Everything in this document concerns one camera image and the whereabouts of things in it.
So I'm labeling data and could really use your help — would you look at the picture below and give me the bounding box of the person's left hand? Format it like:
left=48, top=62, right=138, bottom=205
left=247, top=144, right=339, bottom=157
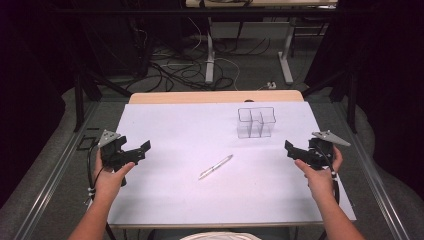
left=92, top=149, right=136, bottom=202

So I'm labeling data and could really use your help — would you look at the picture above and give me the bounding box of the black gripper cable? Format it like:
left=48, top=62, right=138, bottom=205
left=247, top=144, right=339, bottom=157
left=318, top=145, right=342, bottom=240
left=85, top=143, right=118, bottom=240

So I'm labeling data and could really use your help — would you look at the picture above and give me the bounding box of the aluminium floor rail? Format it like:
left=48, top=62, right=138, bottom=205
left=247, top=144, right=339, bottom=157
left=333, top=101, right=411, bottom=240
left=13, top=101, right=101, bottom=240

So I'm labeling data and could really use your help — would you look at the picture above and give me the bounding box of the tangle of floor cables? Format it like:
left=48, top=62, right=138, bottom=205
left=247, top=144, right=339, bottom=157
left=146, top=16, right=272, bottom=93

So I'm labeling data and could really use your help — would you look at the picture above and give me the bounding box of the wooden table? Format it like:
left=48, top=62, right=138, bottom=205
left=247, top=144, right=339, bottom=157
left=107, top=89, right=357, bottom=230

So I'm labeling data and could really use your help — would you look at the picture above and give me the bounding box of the clear plastic pen organizer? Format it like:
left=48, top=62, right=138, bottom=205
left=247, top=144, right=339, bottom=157
left=236, top=106, right=277, bottom=139

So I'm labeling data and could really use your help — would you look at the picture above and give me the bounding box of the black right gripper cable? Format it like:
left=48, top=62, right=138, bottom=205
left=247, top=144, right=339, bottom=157
left=318, top=145, right=342, bottom=240

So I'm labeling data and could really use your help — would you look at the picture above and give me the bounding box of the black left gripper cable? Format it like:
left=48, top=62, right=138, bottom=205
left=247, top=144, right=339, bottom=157
left=85, top=143, right=118, bottom=240

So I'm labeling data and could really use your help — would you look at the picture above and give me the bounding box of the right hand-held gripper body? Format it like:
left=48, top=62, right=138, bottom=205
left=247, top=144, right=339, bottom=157
left=307, top=129, right=352, bottom=171

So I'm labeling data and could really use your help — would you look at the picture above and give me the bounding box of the black metal stand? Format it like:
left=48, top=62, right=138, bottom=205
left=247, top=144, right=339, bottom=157
left=301, top=68, right=358, bottom=135
left=73, top=66, right=133, bottom=133

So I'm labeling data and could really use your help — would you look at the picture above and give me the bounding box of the white-legged background desk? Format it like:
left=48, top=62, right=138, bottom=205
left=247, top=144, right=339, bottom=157
left=185, top=0, right=339, bottom=86

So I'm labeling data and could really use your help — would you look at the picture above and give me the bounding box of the person's white shirt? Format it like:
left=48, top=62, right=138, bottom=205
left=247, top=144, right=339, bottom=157
left=179, top=231, right=263, bottom=240

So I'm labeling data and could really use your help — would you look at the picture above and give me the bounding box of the white table sheet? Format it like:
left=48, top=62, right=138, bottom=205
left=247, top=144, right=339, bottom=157
left=107, top=101, right=357, bottom=226

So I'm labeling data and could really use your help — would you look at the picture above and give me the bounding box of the silver pen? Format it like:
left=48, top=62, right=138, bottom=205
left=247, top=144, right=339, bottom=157
left=198, top=154, right=234, bottom=181

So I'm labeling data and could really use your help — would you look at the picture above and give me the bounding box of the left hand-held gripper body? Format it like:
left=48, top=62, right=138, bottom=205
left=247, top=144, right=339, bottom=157
left=97, top=129, right=138, bottom=172

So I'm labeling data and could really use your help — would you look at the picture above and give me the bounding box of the person's right hand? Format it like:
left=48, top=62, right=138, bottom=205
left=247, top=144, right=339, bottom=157
left=294, top=145, right=344, bottom=202

